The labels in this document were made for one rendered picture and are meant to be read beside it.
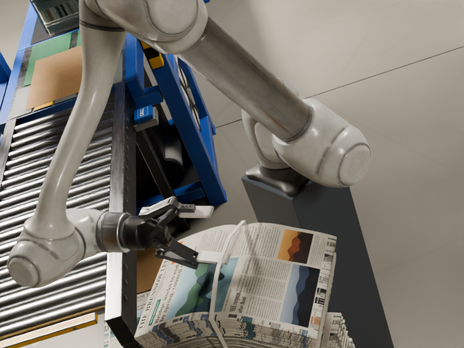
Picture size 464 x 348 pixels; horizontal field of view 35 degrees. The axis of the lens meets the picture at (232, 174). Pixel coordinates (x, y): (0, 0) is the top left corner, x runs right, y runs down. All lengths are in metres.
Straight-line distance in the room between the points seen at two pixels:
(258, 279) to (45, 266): 0.45
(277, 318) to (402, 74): 2.71
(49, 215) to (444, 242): 1.94
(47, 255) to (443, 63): 2.97
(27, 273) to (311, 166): 0.66
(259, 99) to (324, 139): 0.20
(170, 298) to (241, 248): 0.19
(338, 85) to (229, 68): 2.68
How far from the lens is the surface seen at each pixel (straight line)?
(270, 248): 1.65
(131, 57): 3.36
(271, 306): 1.55
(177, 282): 1.71
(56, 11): 3.87
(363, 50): 4.38
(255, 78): 1.52
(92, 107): 1.54
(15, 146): 3.12
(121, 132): 2.84
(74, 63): 3.51
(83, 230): 1.62
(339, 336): 1.82
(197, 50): 1.42
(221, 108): 4.27
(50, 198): 1.51
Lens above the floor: 2.22
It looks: 36 degrees down
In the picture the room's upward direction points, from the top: 22 degrees counter-clockwise
